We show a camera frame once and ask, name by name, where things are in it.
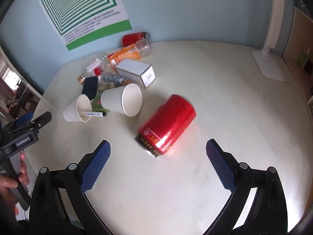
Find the orange label plastic bottle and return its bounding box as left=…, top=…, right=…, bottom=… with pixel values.
left=108, top=39, right=152, bottom=66

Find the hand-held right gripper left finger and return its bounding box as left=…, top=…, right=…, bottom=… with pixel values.
left=29, top=139, right=112, bottom=235

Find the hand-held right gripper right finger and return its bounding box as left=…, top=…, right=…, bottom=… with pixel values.
left=205, top=139, right=289, bottom=235

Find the white marker pen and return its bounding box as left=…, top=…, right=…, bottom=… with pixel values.
left=78, top=111, right=107, bottom=118

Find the small white paper cup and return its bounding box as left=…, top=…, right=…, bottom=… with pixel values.
left=63, top=94, right=93, bottom=123

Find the pale green bottle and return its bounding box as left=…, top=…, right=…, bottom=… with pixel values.
left=297, top=49, right=311, bottom=69

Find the green striped wall poster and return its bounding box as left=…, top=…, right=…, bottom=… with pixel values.
left=33, top=0, right=132, bottom=52

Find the large white paper cup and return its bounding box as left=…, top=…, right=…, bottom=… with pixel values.
left=100, top=83, right=143, bottom=117

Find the clear bottle with gold cap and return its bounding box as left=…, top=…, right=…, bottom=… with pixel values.
left=77, top=70, right=92, bottom=85

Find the dark blue box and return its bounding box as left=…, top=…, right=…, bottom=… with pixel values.
left=81, top=76, right=99, bottom=100

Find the clear bottle with red cap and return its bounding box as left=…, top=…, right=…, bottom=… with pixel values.
left=85, top=54, right=115, bottom=76

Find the white cardboard box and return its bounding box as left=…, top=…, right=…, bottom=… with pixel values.
left=115, top=59, right=156, bottom=89

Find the red can with gold print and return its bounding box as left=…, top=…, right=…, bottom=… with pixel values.
left=134, top=94, right=197, bottom=158

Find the crushed colourful plastic bottle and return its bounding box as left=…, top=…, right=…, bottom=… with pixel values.
left=101, top=73, right=134, bottom=86

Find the person's left hand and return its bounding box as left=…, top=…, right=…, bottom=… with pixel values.
left=0, top=152, right=30, bottom=216

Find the white desk lamp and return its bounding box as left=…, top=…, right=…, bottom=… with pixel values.
left=251, top=0, right=286, bottom=83

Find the red soda can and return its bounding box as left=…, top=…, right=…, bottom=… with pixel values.
left=122, top=31, right=152, bottom=47

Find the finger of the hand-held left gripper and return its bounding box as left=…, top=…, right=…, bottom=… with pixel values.
left=30, top=112, right=52, bottom=129
left=2, top=111, right=34, bottom=134

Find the green floral tin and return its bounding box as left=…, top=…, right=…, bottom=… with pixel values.
left=92, top=82, right=118, bottom=113

